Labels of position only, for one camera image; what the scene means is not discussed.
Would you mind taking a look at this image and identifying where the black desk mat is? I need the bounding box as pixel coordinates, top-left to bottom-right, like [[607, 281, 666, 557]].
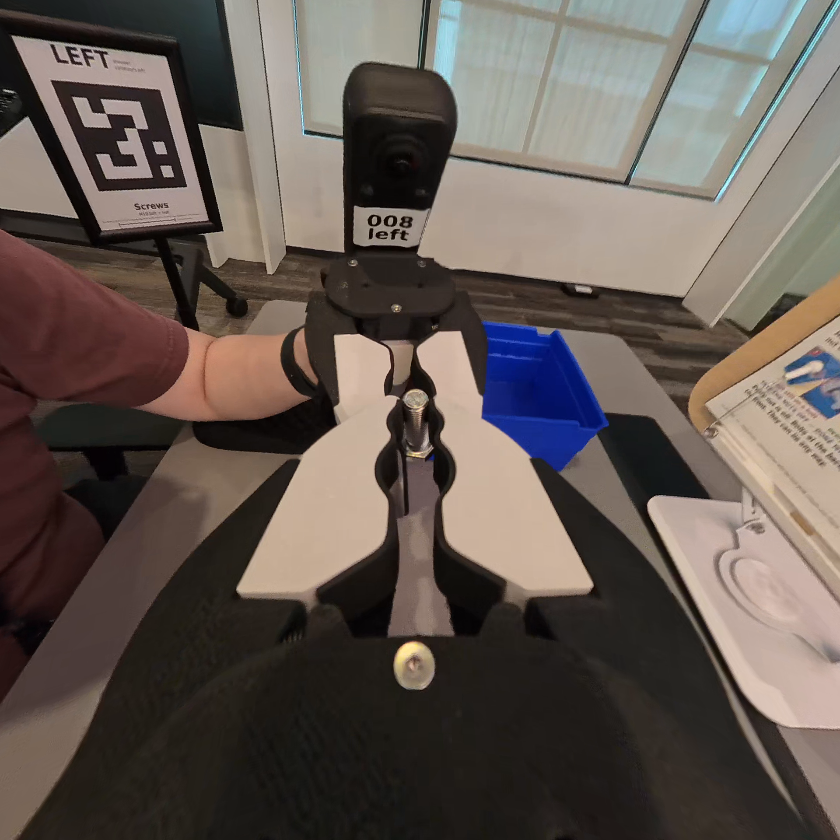
[[598, 412, 711, 506]]

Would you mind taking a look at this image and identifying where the wooden document stand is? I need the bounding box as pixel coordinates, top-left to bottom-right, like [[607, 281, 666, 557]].
[[646, 276, 840, 729]]

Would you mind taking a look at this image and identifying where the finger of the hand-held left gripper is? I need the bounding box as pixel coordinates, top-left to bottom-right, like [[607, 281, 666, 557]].
[[415, 330, 488, 424], [333, 333, 396, 426]]

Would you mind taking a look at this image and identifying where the black framed marker sign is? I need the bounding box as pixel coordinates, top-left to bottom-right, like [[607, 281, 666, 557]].
[[0, 13, 249, 329]]

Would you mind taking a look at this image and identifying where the silver hex bolt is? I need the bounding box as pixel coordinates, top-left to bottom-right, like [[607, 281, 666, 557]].
[[402, 389, 435, 459]]

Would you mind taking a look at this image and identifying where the large black wall screen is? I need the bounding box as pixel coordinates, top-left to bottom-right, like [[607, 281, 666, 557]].
[[0, 0, 244, 132]]

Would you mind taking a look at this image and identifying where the dark office chair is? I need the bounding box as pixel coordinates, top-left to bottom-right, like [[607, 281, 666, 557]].
[[33, 402, 188, 542]]

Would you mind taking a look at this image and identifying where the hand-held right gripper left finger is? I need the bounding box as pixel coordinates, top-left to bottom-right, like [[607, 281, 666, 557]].
[[236, 395, 403, 603]]

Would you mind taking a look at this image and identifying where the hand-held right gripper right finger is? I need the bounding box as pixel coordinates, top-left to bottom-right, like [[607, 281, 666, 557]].
[[433, 394, 595, 601]]

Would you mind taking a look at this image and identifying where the large window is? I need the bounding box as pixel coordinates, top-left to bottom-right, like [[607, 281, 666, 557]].
[[293, 0, 840, 201]]

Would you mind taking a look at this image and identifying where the blue plastic bin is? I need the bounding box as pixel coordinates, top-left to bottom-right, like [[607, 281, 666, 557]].
[[481, 320, 610, 473]]

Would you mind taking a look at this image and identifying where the black wrist band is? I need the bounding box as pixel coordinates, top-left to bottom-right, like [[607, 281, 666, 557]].
[[280, 327, 322, 399]]

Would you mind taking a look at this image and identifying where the printed paper sheet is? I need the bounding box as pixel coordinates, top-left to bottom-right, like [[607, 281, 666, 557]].
[[705, 315, 840, 546]]

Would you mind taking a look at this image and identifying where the person's left hand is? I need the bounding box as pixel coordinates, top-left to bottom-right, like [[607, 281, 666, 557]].
[[294, 330, 322, 388]]

